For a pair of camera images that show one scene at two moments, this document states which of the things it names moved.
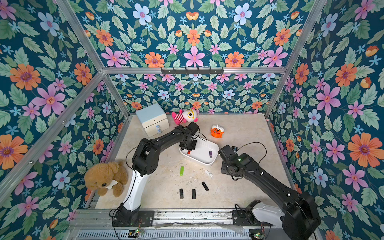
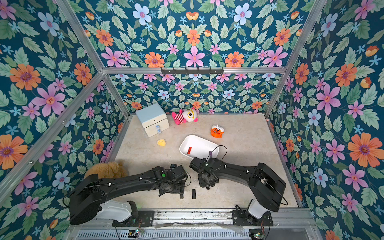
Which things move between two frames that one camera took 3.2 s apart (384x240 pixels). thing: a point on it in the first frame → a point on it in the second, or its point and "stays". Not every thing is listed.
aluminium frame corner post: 305,35 stays
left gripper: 192,148 → 180,188
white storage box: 206,153 stays
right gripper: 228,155 → 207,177
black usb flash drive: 193,191 stays
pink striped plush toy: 182,116 stays
